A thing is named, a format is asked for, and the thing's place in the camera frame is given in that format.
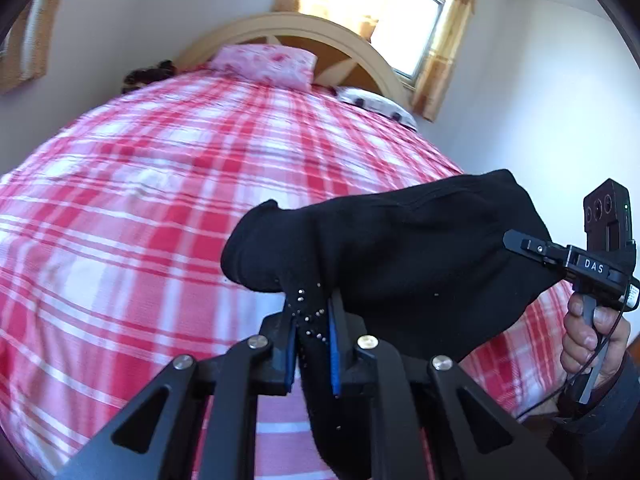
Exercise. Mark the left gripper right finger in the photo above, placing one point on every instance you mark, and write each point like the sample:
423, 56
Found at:
405, 418

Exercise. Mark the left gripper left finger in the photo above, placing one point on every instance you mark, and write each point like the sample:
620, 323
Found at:
195, 413

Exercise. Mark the black pants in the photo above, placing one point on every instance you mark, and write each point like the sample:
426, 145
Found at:
424, 267

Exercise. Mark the right forearm dark sleeve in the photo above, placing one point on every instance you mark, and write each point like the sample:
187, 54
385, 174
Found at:
600, 440

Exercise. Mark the right hand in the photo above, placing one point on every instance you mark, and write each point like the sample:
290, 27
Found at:
580, 340

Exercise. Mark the red plaid bed cover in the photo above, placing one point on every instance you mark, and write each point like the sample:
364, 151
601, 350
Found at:
111, 234

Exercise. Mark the yellow right curtain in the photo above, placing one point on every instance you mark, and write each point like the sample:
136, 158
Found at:
434, 78

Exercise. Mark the white black patterned pillow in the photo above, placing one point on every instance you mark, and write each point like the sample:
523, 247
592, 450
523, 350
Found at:
374, 103

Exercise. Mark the back window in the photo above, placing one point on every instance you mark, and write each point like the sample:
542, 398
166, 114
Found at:
405, 32

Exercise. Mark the cream wooden headboard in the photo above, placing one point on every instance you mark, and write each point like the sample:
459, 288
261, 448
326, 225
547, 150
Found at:
343, 57

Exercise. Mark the dark bag beside bed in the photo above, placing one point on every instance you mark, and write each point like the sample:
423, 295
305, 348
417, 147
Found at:
142, 77

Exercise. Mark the pink floral pillow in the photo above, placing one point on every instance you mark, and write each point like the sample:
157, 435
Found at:
270, 64

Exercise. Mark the yellow left side curtain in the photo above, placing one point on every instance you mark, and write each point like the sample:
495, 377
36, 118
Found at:
25, 51

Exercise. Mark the black camera box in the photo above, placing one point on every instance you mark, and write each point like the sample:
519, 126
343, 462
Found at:
607, 222

